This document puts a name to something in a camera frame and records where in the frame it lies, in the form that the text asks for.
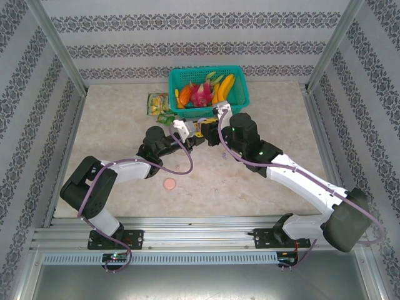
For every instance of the aluminium side rail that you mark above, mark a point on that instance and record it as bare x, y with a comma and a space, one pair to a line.
317, 125
75, 125

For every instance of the aluminium mounting rail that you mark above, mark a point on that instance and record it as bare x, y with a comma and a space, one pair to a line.
200, 234

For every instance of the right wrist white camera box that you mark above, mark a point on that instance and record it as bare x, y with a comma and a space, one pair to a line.
225, 107

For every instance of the teal plastic basket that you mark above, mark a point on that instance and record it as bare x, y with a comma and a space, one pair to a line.
240, 87

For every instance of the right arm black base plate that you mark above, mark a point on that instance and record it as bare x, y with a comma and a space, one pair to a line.
261, 240

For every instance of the small yellow fruit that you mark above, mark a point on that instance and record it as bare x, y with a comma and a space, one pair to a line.
176, 94

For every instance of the right green circuit board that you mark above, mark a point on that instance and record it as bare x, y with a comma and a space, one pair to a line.
287, 258

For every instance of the pink dragon fruit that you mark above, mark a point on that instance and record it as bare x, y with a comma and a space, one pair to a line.
200, 93

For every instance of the pink round earbud case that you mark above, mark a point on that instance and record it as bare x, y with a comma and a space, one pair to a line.
170, 184

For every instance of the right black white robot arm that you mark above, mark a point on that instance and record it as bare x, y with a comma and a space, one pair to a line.
312, 187

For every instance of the yellow banana bunch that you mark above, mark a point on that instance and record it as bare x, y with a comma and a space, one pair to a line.
225, 90

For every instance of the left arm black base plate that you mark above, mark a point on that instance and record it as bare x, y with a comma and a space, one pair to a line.
137, 239

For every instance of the green circuit board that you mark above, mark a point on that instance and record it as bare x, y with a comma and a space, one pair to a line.
115, 257
287, 258

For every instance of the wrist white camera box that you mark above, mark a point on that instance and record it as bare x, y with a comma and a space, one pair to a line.
225, 107
184, 128

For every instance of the aluminium frame post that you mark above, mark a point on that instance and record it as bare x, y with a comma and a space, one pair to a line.
57, 47
332, 47

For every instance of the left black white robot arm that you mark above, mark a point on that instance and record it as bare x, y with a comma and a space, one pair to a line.
97, 193

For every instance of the left green circuit board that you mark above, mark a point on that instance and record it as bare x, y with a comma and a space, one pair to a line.
115, 257

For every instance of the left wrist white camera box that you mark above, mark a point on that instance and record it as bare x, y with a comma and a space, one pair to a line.
184, 128

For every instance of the small green snack packet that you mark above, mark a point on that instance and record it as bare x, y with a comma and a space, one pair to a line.
165, 119

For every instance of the yellow green snack packet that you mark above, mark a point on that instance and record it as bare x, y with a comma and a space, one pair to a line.
157, 103

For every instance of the orange oval fruit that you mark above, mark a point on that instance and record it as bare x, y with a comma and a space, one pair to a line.
185, 94

